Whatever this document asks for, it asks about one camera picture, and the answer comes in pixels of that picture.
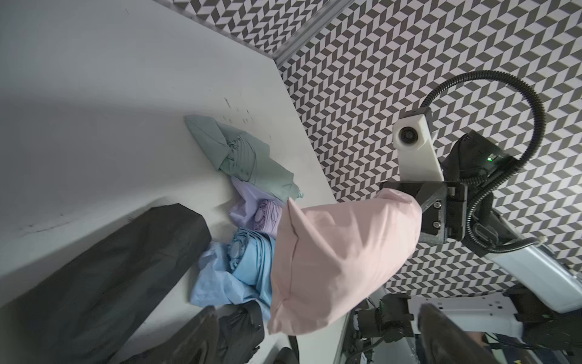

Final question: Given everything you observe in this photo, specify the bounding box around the mint green sleeved umbrella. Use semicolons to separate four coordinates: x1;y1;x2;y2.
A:
184;115;303;202

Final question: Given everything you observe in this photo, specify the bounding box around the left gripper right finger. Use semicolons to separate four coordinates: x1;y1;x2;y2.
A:
418;303;497;364

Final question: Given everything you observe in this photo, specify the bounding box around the lavender sleeved umbrella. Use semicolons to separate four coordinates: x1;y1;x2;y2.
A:
253;200;283;239

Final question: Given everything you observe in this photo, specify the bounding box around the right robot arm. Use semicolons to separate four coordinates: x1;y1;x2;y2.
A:
350;71;581;363

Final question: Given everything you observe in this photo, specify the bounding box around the black sleeved umbrella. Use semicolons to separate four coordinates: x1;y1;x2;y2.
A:
216;301;265;363

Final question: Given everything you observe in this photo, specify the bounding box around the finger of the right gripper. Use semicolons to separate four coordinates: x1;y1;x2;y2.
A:
415;183;447;245

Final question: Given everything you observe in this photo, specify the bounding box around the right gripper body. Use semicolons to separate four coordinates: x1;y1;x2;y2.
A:
380;181;468;246

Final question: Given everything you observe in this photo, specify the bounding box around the blue sleeve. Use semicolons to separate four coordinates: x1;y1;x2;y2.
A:
189;241;271;321

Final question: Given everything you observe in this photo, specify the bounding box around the black sleeve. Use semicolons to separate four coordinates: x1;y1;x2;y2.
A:
1;204;212;363

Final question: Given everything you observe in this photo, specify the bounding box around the blue sleeved umbrella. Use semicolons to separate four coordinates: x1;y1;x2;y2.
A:
228;227;275;312

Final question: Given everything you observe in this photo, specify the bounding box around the lavender sleeve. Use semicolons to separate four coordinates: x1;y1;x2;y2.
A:
229;177;285;228

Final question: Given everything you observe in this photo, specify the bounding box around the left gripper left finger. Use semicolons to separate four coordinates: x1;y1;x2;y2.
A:
124;306;219;364

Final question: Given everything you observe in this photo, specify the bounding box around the pink sleeved umbrella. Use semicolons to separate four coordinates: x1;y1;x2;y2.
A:
268;189;422;336

